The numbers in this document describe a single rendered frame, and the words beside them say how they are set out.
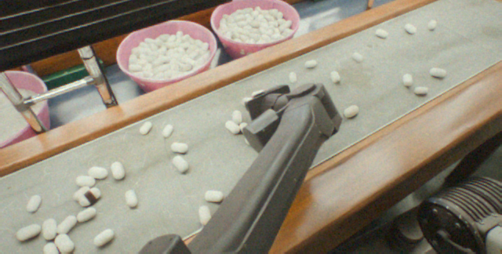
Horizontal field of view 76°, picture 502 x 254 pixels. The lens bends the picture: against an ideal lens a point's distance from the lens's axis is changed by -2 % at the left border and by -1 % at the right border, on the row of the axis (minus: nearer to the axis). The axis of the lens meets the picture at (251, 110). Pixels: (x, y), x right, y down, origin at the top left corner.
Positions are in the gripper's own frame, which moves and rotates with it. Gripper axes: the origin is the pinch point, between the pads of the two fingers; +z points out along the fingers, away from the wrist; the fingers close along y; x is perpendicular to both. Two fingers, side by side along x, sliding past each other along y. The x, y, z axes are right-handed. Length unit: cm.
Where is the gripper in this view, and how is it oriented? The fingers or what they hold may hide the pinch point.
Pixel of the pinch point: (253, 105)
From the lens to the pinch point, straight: 74.0
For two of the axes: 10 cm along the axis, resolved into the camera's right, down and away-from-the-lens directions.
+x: 3.2, 9.2, 2.2
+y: -8.5, 3.8, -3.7
